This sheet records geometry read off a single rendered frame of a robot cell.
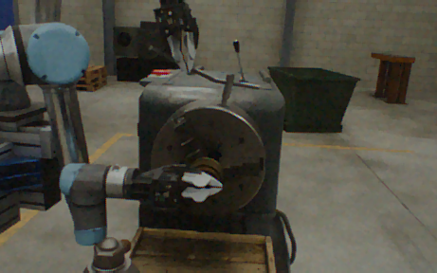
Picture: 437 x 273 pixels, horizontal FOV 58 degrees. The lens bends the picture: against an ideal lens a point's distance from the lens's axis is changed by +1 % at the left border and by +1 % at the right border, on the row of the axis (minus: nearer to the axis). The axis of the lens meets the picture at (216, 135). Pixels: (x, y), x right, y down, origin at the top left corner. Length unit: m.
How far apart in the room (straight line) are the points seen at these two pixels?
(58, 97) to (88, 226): 0.31
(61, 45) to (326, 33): 10.60
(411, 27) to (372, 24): 1.03
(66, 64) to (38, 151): 0.54
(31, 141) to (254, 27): 9.95
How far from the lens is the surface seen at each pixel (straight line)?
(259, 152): 1.04
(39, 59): 0.81
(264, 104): 1.18
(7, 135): 1.35
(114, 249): 0.50
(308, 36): 11.15
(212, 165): 0.94
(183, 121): 1.00
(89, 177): 0.92
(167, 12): 0.90
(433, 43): 12.14
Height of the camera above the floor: 1.44
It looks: 15 degrees down
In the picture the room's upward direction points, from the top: 3 degrees clockwise
